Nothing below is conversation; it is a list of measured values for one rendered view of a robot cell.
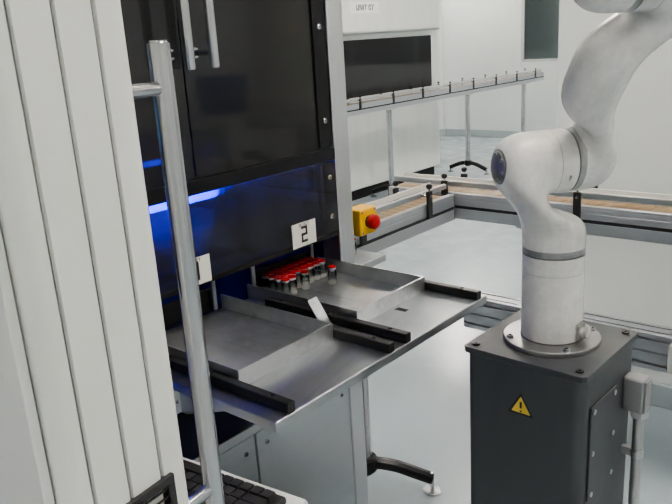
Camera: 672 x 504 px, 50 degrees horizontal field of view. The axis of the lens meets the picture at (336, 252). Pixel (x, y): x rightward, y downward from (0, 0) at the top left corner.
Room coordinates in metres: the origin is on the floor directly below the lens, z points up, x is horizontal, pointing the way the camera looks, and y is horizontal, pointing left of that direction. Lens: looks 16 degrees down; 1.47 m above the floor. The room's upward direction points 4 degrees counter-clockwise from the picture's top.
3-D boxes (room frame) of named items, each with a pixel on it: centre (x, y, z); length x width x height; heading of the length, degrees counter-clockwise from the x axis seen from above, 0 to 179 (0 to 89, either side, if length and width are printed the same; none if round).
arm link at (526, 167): (1.34, -0.39, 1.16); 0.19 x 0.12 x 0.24; 103
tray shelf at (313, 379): (1.47, 0.07, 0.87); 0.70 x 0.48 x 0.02; 139
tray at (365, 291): (1.64, 0.01, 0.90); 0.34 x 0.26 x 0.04; 49
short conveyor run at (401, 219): (2.22, -0.15, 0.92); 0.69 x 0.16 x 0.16; 139
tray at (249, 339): (1.38, 0.23, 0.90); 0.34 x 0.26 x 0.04; 49
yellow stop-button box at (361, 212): (1.91, -0.07, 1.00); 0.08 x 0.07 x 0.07; 49
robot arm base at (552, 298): (1.35, -0.43, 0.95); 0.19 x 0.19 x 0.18
